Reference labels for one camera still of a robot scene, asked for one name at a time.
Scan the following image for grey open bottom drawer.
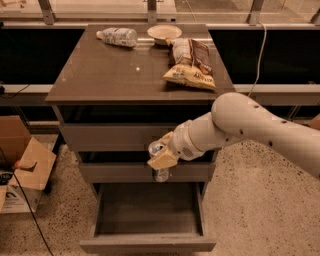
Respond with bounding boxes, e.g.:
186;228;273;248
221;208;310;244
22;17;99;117
80;183;215;254

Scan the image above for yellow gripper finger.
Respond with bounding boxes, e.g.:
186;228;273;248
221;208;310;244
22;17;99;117
147;149;179;170
160;131;173;145

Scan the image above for clear plastic water bottle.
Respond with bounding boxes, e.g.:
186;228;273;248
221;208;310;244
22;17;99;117
96;27;138;48

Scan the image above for grey top drawer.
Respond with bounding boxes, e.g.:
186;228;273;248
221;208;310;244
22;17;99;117
60;123;176;152

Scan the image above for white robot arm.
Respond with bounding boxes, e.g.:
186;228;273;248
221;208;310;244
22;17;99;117
148;93;320;179

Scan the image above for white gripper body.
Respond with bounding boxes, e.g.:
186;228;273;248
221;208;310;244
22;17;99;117
168;120;204;161

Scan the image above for white cable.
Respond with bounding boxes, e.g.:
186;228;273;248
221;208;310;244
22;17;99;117
247;22;268;98

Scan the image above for grey middle drawer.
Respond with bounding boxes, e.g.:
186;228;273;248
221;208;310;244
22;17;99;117
79;162;215;183

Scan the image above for yellow chip bag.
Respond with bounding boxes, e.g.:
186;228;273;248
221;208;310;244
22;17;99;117
163;64;216;91

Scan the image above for silver blue redbull can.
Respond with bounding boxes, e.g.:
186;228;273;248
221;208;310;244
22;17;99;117
148;142;169;183

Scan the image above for cardboard box at right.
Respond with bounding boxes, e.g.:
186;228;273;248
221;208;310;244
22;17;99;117
309;114;320;130

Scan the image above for grey drawer cabinet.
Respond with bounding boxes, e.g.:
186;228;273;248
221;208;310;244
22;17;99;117
44;23;240;201

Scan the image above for brown white chip bag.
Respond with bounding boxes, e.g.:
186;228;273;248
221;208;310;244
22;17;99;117
169;38;213;75

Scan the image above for open cardboard box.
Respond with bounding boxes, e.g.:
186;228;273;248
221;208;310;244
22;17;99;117
0;116;56;214

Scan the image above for black floor cable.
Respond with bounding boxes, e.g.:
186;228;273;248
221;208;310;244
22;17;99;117
0;144;57;256

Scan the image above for white bowl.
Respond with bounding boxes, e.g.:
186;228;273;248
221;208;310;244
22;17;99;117
147;25;182;45

